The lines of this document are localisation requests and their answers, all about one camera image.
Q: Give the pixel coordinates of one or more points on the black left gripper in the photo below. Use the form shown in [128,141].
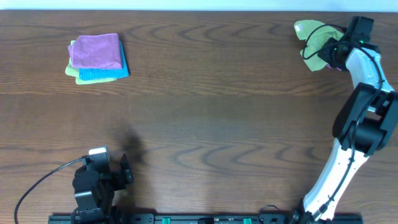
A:
[125,173]

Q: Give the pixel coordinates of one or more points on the purple folded cloth on stack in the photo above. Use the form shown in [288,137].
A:
[96,51]

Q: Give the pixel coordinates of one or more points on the green microfiber cloth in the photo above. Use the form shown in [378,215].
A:
[303,30]

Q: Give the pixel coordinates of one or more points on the light green cloth under stack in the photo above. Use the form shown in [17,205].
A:
[74,72]

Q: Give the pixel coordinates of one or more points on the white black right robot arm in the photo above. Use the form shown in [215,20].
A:
[366,121]

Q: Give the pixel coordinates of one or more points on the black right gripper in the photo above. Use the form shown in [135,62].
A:
[324,53]

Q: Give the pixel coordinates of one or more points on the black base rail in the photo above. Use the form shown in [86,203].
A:
[267,218]

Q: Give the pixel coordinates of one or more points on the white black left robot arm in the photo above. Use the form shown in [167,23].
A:
[94,205]

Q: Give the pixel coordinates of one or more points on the loose purple cloth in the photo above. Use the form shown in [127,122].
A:
[339,67]

